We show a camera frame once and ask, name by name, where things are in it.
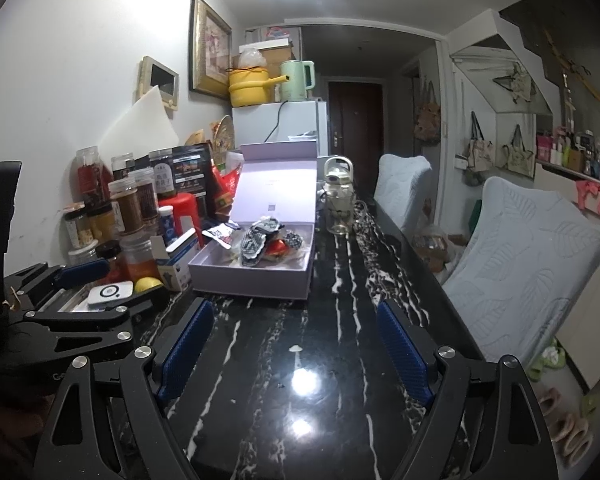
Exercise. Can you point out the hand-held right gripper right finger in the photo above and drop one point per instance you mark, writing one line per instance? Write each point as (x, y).
(405, 350)

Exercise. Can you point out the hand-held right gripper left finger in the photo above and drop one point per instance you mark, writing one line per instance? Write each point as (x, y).
(185, 345)

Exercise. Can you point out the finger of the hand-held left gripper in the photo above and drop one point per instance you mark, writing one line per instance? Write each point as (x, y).
(80, 321)
(85, 270)

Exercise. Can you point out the clear purple print zip bag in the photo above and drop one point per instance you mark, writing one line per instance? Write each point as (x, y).
(219, 234)

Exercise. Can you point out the black white checkered scrunchie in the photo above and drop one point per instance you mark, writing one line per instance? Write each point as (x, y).
(255, 247)

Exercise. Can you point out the small shiny snack packet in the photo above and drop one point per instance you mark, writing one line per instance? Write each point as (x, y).
(278, 248)

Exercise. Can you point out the lavender gift box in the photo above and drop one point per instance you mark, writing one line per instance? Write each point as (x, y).
(275, 180)

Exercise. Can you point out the black lid jar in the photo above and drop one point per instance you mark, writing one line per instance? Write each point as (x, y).
(109, 260)

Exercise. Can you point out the small white device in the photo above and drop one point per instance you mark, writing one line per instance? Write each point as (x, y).
(111, 294)

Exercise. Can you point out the small nut jar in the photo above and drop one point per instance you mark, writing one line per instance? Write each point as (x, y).
(78, 227)

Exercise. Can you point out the yellow powder jar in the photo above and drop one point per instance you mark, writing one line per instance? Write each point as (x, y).
(101, 222)

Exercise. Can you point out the orange honey jar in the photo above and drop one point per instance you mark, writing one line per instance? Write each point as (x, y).
(140, 262)

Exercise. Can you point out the yellow lemon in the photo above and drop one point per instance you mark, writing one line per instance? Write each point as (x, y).
(147, 285)

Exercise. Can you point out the brown spice jar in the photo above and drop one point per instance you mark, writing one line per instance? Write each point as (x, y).
(126, 207)
(145, 195)

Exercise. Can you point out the white and blue carton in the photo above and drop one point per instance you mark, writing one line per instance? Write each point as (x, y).
(177, 262)

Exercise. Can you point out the red chili jar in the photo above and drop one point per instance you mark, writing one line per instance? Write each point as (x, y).
(92, 177)

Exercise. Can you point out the blue tube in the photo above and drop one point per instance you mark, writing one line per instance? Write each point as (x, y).
(169, 227)

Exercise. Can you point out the clear plastic bag of goods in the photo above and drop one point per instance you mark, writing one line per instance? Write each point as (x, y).
(432, 250)

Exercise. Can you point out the red plastic container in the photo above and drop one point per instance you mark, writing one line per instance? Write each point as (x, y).
(182, 212)

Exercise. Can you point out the dark label clear jar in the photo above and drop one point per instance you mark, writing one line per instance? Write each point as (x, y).
(162, 172)

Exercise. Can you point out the green slipper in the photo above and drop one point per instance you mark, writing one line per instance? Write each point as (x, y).
(547, 357)

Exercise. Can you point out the light blue leaf-pattern chair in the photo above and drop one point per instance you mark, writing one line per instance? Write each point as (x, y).
(405, 190)
(525, 270)

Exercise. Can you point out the black snack bag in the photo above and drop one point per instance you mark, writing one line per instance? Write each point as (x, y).
(190, 170)

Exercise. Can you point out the glass mug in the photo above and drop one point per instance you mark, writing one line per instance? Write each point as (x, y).
(340, 220)

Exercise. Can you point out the pink slipper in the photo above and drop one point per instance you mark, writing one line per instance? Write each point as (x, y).
(577, 440)
(550, 405)

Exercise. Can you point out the white foam board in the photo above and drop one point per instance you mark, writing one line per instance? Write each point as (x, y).
(145, 125)

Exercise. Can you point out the red bag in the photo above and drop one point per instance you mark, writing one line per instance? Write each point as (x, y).
(227, 185)

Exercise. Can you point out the cream water bottle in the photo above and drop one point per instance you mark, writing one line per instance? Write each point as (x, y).
(339, 172)

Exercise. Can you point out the decorative plate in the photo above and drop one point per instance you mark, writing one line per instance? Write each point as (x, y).
(223, 135)

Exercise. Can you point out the beige tote bag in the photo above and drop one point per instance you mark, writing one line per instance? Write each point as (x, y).
(517, 157)
(480, 152)

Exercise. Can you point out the brown door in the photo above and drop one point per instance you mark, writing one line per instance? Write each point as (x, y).
(355, 125)

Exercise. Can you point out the patterned tote bag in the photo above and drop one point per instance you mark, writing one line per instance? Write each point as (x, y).
(426, 120)

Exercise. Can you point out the yellow pot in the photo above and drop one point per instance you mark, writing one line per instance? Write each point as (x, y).
(247, 90)

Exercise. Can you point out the pink bow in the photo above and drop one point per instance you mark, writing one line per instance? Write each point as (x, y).
(592, 192)

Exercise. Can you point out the white refrigerator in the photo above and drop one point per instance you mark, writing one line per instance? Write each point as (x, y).
(300, 120)

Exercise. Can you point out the gold framed picture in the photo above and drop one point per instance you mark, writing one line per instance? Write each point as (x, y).
(211, 50)

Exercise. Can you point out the row of bottles and jars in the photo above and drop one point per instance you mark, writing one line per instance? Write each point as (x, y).
(575, 152)

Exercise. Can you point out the green electric kettle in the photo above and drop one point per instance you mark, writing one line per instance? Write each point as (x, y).
(295, 82)

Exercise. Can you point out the star-shaped bag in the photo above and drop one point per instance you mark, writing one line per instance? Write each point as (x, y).
(520, 85)

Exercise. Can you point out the cardboard box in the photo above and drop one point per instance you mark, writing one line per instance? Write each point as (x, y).
(280, 52)

